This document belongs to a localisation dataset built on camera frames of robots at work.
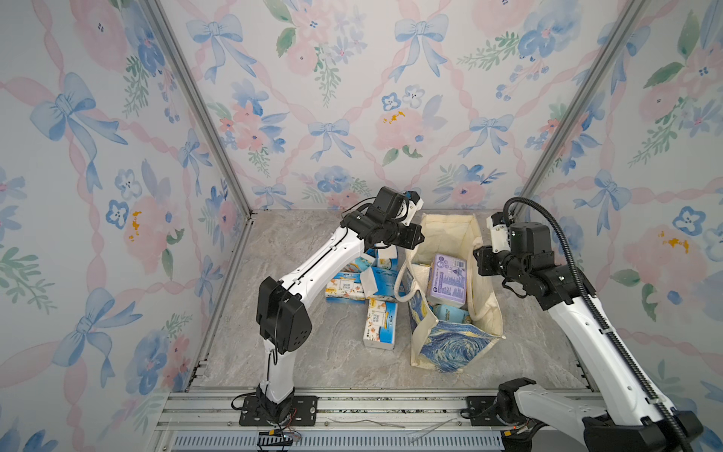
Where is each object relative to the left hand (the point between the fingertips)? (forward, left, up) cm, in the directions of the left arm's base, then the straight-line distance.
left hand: (426, 236), depth 78 cm
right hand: (-5, -14, +1) cm, 15 cm away
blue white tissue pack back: (+3, +10, -14) cm, 17 cm away
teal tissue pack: (+3, +19, -18) cm, 27 cm away
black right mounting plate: (-38, -13, -22) cm, 46 cm away
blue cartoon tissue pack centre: (-5, +23, -20) cm, 31 cm away
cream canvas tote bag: (-26, -6, -12) cm, 29 cm away
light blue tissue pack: (-16, -7, -13) cm, 22 cm away
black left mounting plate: (-39, +33, -26) cm, 57 cm away
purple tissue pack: (-9, -6, -8) cm, 14 cm away
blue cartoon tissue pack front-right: (-17, +12, -20) cm, 29 cm away
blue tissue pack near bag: (-5, +11, -17) cm, 20 cm away
